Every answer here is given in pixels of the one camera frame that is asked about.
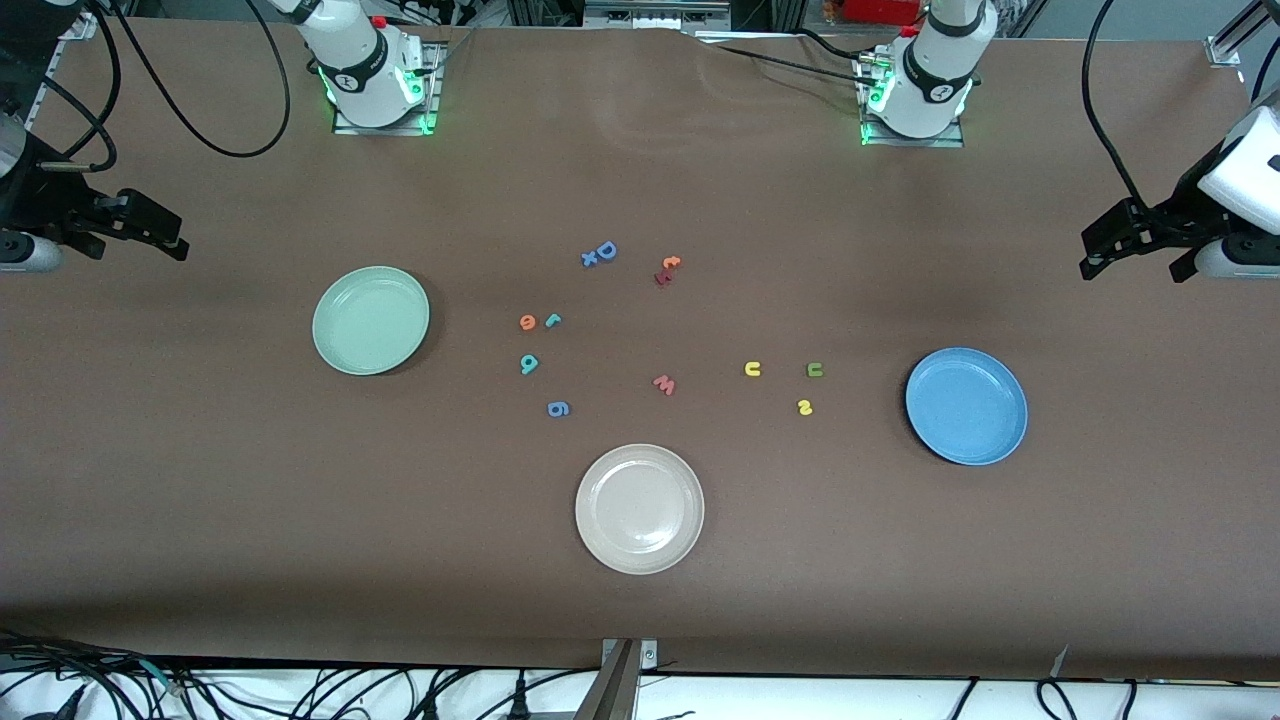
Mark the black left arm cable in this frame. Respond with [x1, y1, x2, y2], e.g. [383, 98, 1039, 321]
[1084, 0, 1153, 217]

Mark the beige plate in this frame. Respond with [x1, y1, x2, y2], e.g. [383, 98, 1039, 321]
[574, 443, 706, 576]

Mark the aluminium left arm base plate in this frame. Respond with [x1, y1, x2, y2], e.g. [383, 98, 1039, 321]
[857, 50, 967, 149]

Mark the grey metal frame beam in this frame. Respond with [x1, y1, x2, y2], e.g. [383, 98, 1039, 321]
[583, 0, 733, 31]

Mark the black base power cable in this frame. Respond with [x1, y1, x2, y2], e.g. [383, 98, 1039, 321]
[700, 28, 879, 79]

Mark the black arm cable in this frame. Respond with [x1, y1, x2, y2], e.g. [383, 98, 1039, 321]
[1084, 0, 1153, 217]
[35, 0, 293, 173]

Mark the light green plate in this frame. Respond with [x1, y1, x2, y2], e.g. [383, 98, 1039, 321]
[311, 265, 432, 377]

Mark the grey metal table bracket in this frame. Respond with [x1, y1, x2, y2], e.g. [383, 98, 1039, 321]
[575, 638, 661, 720]

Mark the red box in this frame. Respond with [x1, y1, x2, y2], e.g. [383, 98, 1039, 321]
[843, 0, 926, 26]

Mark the blue plate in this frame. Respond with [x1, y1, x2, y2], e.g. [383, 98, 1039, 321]
[904, 346, 1030, 467]

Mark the aluminium frame rail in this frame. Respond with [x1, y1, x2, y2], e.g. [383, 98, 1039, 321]
[1205, 0, 1280, 69]
[35, 10, 101, 111]

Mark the black looped floor cable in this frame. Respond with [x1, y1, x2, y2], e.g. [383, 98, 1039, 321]
[1035, 678, 1079, 720]

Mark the brown table cover sheet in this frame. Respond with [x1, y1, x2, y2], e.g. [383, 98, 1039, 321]
[0, 15, 1280, 683]

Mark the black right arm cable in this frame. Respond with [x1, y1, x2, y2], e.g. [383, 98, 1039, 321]
[35, 0, 293, 173]

